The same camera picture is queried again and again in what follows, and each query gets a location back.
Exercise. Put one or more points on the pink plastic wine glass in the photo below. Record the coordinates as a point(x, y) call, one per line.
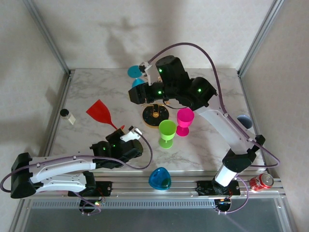
point(185, 118)

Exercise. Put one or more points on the blue translucent plastic container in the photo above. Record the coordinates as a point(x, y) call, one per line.
point(159, 180)

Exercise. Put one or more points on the aluminium frame post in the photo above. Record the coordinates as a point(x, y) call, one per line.
point(49, 41)
point(260, 36)

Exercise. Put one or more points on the blue plastic wine glass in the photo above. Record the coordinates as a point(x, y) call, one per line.
point(134, 71)

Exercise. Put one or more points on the aluminium table side rail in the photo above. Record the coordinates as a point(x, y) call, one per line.
point(62, 96)
point(246, 96)

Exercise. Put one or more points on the green plastic wine glass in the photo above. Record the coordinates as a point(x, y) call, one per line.
point(167, 130)

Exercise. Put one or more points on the grey tinted panel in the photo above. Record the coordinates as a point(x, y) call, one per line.
point(157, 222)

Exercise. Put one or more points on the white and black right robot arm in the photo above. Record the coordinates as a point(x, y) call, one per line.
point(224, 130)

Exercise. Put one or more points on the pale blue ceramic mug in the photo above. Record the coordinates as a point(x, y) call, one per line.
point(245, 120)

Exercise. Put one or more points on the small jar with black lid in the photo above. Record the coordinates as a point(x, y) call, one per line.
point(68, 117)

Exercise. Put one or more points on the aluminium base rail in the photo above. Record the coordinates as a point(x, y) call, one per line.
point(130, 186)

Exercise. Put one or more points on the red plastic wine glass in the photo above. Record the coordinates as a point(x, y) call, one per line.
point(100, 112)

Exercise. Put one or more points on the red soda can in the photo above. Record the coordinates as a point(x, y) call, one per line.
point(262, 182)

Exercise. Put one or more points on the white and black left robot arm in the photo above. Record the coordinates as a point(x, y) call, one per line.
point(60, 169)

